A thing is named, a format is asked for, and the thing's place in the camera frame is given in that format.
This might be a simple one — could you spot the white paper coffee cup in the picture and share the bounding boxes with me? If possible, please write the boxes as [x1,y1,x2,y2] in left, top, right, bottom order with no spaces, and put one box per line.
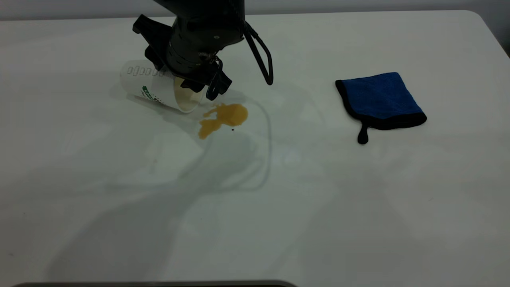
[120,60,206,114]

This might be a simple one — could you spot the blue cloth with black trim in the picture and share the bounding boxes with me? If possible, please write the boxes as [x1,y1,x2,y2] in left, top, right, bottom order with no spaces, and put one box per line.
[335,72,428,145]

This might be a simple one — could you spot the brown spilled coffee puddle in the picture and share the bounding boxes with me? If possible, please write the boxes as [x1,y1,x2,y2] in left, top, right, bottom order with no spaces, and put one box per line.
[198,103,249,140]

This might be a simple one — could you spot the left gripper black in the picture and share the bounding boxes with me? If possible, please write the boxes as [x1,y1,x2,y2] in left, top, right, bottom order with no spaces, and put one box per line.
[165,18,244,101]

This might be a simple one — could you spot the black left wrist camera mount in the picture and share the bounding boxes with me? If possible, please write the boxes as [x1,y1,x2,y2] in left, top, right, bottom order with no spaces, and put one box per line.
[133,15,175,71]

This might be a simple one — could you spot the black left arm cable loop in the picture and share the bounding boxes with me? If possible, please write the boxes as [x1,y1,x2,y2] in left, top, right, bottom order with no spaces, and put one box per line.
[242,22,274,86]

